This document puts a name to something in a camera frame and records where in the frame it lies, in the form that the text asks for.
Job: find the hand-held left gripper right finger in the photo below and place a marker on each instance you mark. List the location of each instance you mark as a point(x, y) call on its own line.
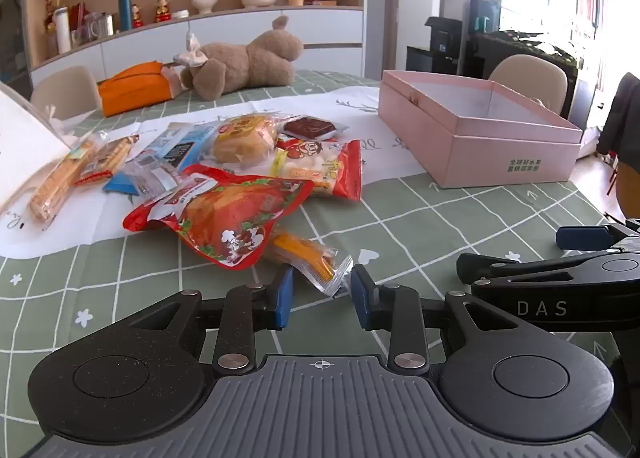
point(364, 298)

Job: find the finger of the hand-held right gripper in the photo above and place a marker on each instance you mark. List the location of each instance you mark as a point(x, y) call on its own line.
point(500, 272)
point(582, 237)

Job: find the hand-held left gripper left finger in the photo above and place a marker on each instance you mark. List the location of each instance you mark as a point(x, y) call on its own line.
point(282, 298)

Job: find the orange sausage packet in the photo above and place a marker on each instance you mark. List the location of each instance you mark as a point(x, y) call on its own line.
point(305, 253)

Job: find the red chicken leg packet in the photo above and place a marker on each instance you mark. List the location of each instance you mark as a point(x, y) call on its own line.
point(230, 213)

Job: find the pink cardboard box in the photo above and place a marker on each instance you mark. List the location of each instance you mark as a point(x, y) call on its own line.
point(500, 157)

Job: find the red white candy packet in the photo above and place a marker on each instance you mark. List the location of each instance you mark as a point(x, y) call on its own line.
point(320, 167)

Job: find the bread packet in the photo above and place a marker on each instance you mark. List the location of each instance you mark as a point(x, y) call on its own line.
point(245, 140)

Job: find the brown cake packet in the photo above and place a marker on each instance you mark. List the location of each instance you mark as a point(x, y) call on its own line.
point(310, 127)

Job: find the clear blue-print snack packet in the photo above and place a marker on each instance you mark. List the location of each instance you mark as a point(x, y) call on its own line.
point(150, 177)

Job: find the blue dark-label snack packet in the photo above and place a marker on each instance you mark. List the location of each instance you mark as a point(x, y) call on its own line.
point(175, 150)

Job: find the short biscuit stick packet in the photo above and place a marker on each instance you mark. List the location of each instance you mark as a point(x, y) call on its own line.
point(107, 157)

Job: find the long biscuit stick packet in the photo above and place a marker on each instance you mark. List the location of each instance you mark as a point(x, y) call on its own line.
point(55, 182)

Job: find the orange swivel chair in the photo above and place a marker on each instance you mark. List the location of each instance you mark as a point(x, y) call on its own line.
point(631, 188)

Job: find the dark jacket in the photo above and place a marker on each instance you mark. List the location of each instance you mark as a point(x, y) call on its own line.
point(622, 112)

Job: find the beige chair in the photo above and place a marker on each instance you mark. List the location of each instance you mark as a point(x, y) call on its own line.
point(65, 92)
point(530, 80)

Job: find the black fish tank cabinet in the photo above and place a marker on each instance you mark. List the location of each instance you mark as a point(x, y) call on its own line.
point(500, 50)

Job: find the white printed paper mat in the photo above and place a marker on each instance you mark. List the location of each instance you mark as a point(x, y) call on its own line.
point(60, 233)

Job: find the black water dispenser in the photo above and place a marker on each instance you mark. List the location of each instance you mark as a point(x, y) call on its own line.
point(440, 47)

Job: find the brown teddy bear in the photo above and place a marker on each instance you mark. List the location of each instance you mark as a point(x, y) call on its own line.
point(250, 62)

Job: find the orange tissue box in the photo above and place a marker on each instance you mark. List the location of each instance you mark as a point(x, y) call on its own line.
point(132, 90)

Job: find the white sideboard cabinet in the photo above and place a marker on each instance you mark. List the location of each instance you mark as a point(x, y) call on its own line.
point(330, 27)

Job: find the small white jar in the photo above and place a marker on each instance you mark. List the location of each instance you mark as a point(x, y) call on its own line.
point(180, 14)

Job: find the white plastic bag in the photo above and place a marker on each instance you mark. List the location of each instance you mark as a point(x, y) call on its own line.
point(25, 137)

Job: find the red gold figurine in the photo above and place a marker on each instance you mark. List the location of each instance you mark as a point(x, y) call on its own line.
point(137, 17)
point(162, 11)

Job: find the clear glass jug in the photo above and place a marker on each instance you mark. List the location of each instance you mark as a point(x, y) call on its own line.
point(102, 26)

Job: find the blue thermos bottle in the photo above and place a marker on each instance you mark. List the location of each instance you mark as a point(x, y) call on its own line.
point(125, 10)

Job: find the white thermos bottle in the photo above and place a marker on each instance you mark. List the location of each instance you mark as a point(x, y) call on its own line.
point(62, 32)

